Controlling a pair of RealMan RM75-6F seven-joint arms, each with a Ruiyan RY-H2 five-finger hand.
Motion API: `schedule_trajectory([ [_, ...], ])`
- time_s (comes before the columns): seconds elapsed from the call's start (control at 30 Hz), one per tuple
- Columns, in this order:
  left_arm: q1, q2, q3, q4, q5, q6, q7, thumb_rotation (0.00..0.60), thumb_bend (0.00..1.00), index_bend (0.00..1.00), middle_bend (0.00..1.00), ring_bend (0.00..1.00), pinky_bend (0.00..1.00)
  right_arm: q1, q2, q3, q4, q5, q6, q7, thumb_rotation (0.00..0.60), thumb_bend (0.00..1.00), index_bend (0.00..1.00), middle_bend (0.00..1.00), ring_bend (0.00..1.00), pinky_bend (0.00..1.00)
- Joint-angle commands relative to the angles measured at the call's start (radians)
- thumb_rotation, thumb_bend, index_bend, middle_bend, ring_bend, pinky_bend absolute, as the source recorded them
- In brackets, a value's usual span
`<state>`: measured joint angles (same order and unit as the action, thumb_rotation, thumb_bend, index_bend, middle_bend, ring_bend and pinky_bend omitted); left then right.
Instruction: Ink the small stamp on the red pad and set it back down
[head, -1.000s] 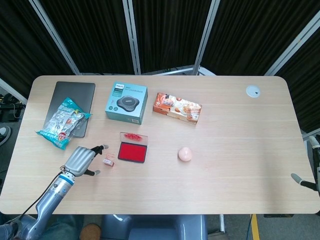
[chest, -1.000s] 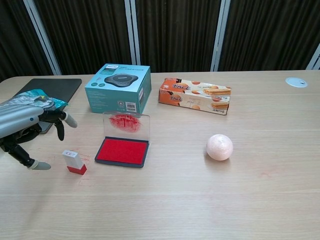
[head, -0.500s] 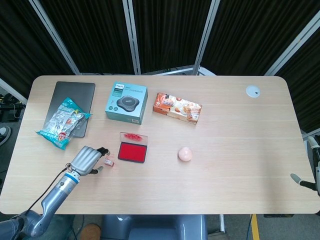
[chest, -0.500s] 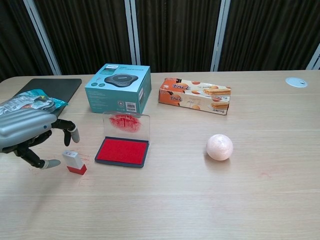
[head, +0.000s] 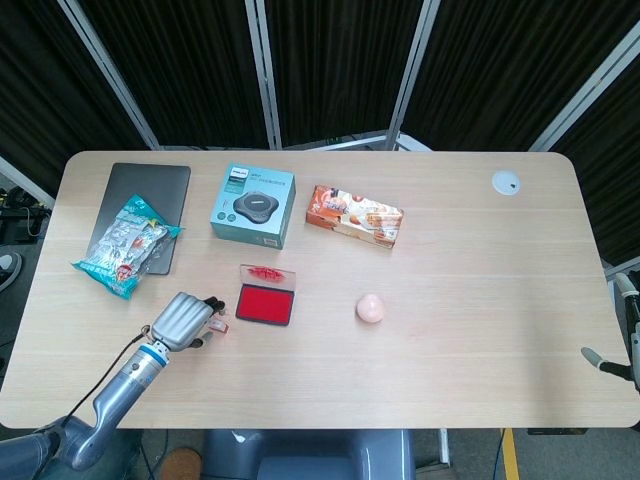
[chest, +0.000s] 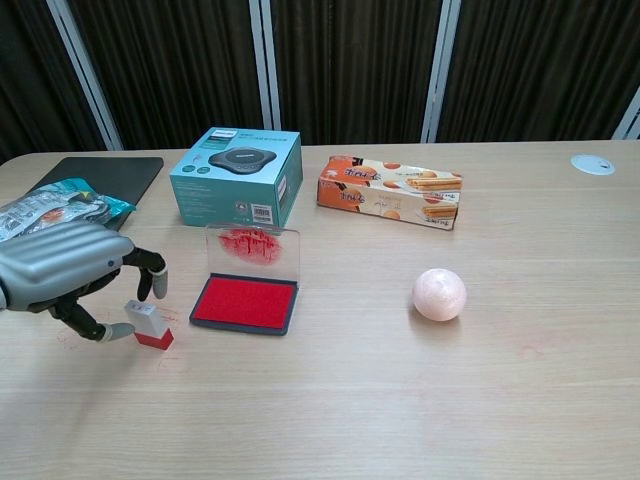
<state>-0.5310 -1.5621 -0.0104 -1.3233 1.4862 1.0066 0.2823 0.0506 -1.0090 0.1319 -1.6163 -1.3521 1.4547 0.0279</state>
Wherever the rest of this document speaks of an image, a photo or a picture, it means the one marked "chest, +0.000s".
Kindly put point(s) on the orange biscuit roll box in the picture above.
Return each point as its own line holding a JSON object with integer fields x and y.
{"x": 390, "y": 192}

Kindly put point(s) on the red and white stamp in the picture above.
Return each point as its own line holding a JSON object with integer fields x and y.
{"x": 150, "y": 327}

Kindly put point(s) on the white window frame post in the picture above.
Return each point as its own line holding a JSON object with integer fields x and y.
{"x": 265, "y": 65}
{"x": 87, "y": 75}
{"x": 440, "y": 70}
{"x": 631, "y": 117}

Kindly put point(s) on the red ink pad clear lid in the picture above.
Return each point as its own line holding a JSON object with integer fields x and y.
{"x": 242, "y": 300}

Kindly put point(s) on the black flat mat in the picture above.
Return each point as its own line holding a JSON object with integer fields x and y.
{"x": 125, "y": 175}

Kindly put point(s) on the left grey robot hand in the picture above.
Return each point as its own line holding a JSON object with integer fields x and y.
{"x": 60, "y": 255}

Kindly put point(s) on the teal speaker product box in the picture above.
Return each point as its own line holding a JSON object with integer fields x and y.
{"x": 230, "y": 185}

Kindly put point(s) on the pink ball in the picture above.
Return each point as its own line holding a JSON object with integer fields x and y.
{"x": 439, "y": 294}

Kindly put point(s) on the silver teal snack bag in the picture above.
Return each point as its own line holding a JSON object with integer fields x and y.
{"x": 55, "y": 205}

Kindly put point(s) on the dark pleated curtain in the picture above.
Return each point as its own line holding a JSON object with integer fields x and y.
{"x": 360, "y": 65}

